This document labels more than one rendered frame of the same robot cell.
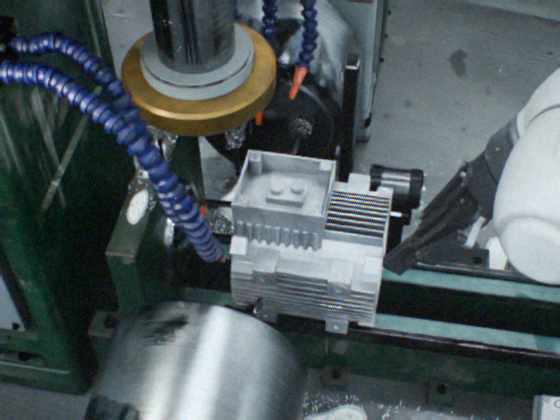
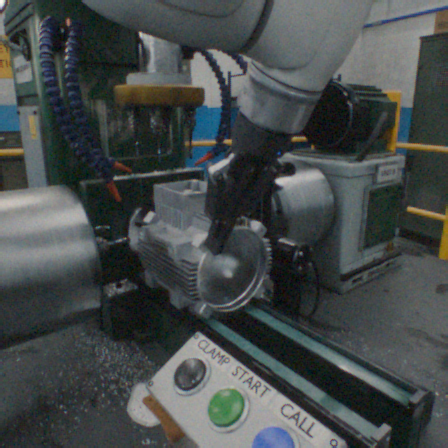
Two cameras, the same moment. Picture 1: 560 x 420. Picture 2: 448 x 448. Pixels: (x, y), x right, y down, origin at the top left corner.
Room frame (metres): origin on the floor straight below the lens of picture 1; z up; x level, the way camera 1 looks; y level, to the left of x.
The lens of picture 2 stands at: (0.25, -0.53, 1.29)
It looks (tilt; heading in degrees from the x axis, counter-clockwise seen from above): 16 degrees down; 40
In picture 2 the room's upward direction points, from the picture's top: straight up
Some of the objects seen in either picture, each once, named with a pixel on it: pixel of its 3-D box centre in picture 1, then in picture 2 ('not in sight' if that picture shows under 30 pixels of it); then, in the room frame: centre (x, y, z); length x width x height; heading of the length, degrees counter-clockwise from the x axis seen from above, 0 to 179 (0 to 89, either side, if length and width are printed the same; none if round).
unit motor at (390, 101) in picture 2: not in sight; (360, 156); (1.39, -0.10, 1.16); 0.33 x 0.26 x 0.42; 169
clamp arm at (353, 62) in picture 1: (349, 129); (264, 194); (0.88, -0.10, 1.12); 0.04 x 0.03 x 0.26; 79
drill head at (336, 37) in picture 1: (284, 73); (282, 206); (1.10, -0.01, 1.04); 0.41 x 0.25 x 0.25; 169
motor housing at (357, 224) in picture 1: (313, 247); (203, 254); (0.76, -0.04, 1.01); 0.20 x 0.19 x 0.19; 78
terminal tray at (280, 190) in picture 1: (284, 200); (190, 204); (0.77, 0.00, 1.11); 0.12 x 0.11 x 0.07; 78
